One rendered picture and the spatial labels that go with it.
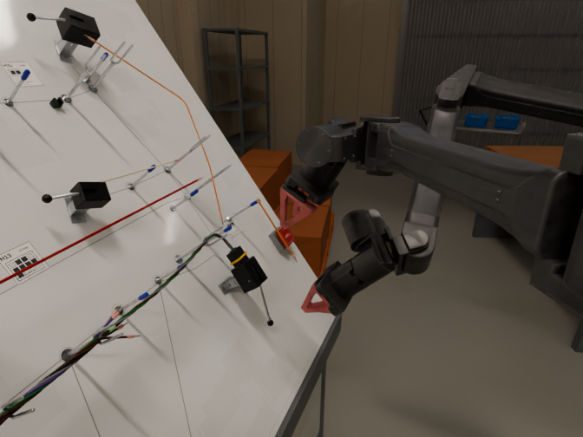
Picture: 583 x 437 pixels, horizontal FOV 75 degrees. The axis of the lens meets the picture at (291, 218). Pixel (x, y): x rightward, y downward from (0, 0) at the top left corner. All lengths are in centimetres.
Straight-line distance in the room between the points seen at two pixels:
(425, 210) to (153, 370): 53
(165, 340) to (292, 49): 519
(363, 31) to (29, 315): 644
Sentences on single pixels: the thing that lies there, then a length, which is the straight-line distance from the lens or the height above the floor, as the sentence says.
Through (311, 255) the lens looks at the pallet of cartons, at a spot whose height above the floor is 31.
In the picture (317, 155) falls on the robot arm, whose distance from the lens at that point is 54.
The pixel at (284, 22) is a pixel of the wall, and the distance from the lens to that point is 573.
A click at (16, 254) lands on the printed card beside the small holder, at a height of 130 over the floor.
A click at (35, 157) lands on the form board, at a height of 141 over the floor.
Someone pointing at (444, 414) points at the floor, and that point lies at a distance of 215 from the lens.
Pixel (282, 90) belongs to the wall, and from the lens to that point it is 575.
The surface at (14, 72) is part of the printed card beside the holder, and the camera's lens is 85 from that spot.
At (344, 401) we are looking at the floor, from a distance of 209.
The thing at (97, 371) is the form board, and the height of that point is 114.
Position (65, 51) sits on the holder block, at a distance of 93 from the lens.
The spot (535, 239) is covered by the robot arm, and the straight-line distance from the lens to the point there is 31.
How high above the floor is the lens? 156
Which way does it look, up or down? 23 degrees down
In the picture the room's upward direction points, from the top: straight up
